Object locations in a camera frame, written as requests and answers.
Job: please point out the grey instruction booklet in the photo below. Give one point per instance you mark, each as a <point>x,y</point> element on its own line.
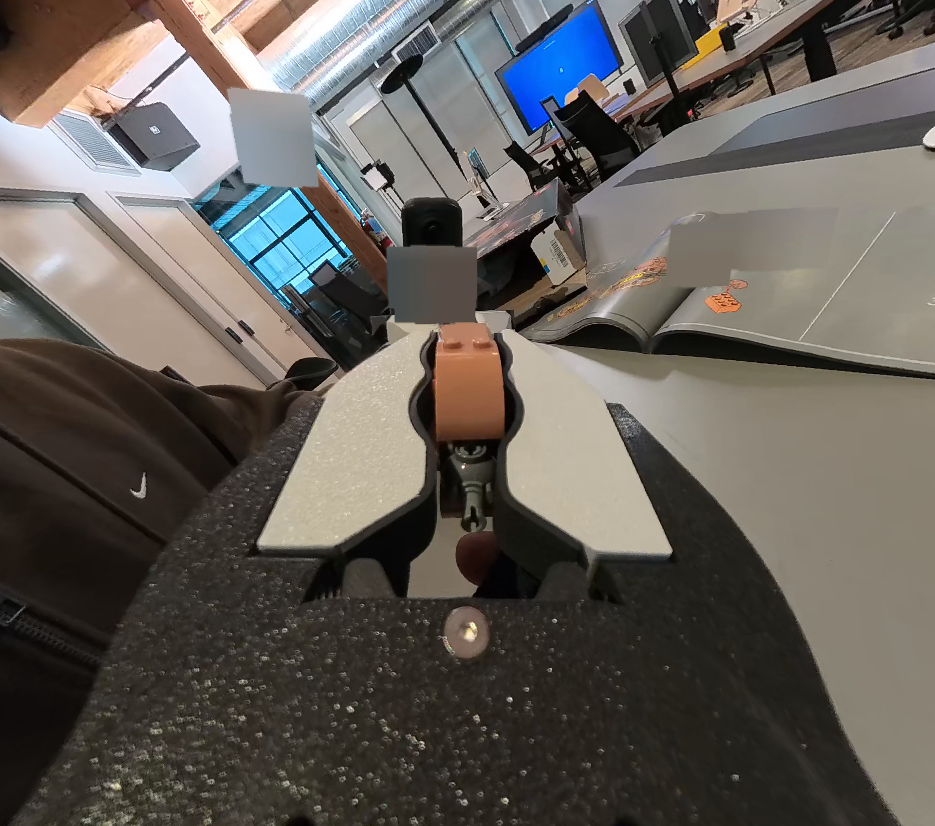
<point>730,322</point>

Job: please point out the black pole stand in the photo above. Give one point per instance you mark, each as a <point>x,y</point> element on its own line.
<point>402,72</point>

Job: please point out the grey desk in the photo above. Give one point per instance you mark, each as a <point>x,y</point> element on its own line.
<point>803,475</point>

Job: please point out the wooden post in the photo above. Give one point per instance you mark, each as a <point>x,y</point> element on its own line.
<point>350,219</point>

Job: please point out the red fire extinguisher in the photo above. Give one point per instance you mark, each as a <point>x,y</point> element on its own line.
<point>381,241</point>

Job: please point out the black video bar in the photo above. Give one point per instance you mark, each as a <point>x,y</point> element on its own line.
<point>544,30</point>

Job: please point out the person's brown jacket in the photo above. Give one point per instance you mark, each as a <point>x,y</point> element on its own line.
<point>109,475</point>

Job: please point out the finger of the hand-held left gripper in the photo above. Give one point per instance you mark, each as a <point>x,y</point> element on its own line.
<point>495,320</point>
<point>402,331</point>

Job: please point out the black wall speaker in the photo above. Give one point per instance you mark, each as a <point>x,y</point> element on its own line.
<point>157,136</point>

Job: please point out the long office table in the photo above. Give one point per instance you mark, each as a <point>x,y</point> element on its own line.
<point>803,15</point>

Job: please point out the printed toy box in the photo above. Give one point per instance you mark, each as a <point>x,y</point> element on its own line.
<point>533,219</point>

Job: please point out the yellow box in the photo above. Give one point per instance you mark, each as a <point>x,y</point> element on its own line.
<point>707,48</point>

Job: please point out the wall vent grille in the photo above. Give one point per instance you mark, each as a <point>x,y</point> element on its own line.
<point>95,143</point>

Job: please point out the black office chair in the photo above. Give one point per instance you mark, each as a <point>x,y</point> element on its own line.
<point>529,165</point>
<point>599,132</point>

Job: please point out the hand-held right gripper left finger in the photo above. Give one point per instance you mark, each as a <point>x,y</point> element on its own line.
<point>350,468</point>

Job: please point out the blue wall screen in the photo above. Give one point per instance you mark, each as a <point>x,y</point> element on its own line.
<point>562,62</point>

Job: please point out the brown toy brick assembly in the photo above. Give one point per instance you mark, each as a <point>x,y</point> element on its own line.
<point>467,388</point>

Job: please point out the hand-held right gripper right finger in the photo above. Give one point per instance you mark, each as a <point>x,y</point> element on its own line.
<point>584,475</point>

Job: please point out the black desktop monitor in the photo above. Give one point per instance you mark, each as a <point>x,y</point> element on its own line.
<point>657,37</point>

